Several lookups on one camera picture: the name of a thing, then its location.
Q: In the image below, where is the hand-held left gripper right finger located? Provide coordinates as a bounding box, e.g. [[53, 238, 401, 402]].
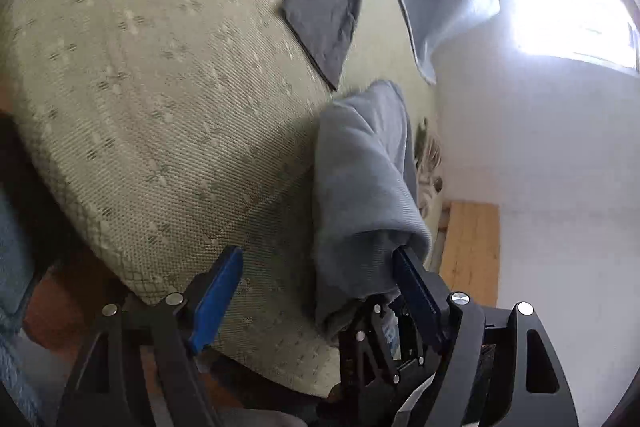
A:
[[393, 247, 581, 427]]

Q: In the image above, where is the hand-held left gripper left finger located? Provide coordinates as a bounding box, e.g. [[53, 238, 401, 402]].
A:
[[55, 245, 244, 427]]

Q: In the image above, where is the light wooden board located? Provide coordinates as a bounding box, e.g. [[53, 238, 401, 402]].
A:
[[439, 202, 501, 308]]

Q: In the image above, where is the blue textured cloth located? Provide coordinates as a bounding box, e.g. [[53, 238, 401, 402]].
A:
[[0, 192, 46, 427]]

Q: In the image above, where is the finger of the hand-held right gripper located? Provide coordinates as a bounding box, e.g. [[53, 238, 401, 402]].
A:
[[339, 299, 401, 400]]

